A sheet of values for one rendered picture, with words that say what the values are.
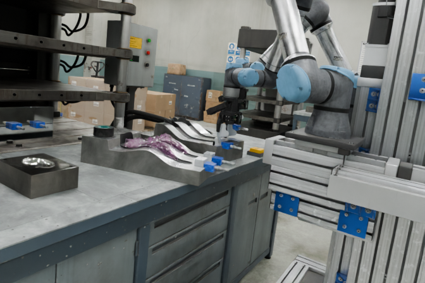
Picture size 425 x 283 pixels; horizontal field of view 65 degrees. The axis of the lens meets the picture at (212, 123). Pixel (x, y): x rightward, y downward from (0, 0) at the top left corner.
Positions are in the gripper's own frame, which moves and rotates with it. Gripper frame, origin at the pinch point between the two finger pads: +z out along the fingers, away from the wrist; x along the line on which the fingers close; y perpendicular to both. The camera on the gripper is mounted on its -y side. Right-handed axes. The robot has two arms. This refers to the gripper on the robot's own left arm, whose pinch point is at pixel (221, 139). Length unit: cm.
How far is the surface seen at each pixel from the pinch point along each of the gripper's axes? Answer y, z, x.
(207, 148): -2.6, 3.6, -7.0
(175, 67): -494, -38, 555
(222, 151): 2.1, 5.1, -1.2
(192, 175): 10.7, 7.5, -35.6
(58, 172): -11, 4, -74
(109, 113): -340, 47, 220
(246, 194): 2.9, 32.8, 27.8
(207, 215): 2.8, 33.0, -9.9
